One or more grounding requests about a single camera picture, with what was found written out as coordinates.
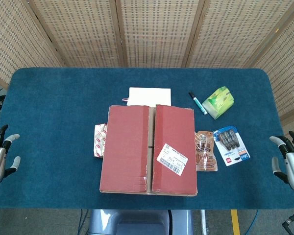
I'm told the white paper sheet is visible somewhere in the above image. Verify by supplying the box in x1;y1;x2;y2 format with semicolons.
126;87;172;107

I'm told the black green marker pen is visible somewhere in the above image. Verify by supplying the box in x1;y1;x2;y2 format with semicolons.
188;92;208;116

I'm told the metal table leg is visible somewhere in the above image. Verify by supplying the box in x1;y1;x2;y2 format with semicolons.
200;210;208;235

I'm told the brown snack packet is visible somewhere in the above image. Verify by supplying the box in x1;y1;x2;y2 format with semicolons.
195;131;219;172

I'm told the green tissue pack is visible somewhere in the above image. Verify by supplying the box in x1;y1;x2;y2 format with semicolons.
201;86;235;120

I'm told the black cable with connector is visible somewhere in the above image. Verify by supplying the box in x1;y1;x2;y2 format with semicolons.
281;202;294;231

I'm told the red white snack package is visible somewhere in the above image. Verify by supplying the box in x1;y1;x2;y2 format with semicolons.
93;123;108;158

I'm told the blue floor cable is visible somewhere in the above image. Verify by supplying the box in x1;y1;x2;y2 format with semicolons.
78;210;89;235
245;210;260;235

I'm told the blue table mat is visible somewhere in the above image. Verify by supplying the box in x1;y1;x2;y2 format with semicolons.
0;68;294;211

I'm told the red cardboard box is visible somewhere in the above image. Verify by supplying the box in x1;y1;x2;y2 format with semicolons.
99;104;198;197

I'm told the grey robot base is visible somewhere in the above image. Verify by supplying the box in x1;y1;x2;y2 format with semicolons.
88;210;194;235

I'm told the blue blister card with clips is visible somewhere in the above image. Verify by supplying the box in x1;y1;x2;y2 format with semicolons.
213;125;251;167

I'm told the woven folding screen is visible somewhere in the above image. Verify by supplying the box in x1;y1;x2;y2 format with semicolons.
0;0;294;135

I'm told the yellow floor tape strip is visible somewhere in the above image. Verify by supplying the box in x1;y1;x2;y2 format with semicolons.
231;210;241;235

